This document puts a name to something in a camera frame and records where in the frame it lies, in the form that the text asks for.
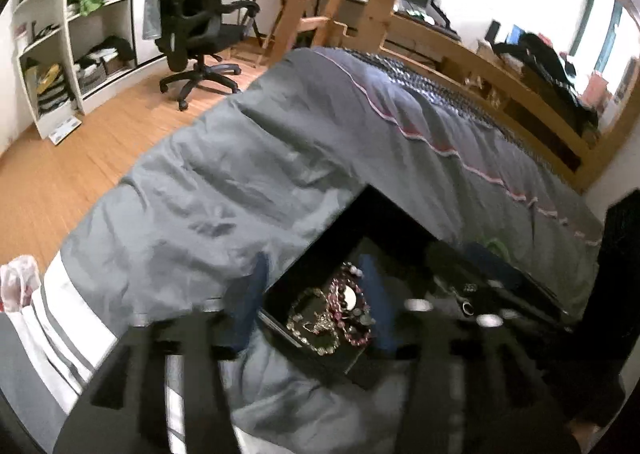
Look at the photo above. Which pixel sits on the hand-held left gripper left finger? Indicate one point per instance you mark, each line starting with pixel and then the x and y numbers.
pixel 252 294

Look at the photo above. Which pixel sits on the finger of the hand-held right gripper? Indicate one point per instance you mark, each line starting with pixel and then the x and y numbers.
pixel 495 269

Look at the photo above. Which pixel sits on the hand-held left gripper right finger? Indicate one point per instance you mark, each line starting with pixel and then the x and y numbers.
pixel 375 304

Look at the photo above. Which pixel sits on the black jewelry box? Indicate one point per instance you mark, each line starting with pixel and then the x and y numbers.
pixel 360 219

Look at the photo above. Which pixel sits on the white round pendant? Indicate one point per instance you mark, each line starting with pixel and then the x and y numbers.
pixel 351 297

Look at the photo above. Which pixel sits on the grey blanket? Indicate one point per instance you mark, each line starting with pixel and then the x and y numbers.
pixel 250 159

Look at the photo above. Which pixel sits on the white striped bed sheet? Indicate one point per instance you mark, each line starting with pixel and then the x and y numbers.
pixel 55 329

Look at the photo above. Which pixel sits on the black backpack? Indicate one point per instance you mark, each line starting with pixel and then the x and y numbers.
pixel 545 59

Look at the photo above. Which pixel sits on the white plastic bag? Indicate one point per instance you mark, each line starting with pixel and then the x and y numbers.
pixel 17 279

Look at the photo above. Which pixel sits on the white bathroom scale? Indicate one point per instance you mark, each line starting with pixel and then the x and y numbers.
pixel 65 129

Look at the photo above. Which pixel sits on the white shelf unit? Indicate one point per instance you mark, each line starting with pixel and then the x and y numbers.
pixel 70 64

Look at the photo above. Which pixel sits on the green garment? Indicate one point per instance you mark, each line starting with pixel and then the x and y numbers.
pixel 85 1

